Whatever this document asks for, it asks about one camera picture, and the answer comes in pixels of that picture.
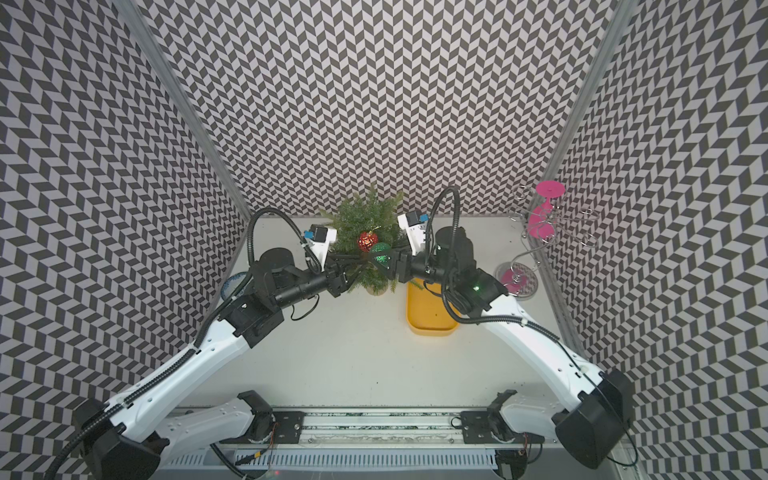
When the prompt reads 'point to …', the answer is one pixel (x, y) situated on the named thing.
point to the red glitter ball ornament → (367, 241)
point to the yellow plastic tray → (426, 312)
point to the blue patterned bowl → (231, 284)
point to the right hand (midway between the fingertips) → (378, 260)
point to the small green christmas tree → (363, 221)
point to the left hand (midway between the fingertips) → (363, 265)
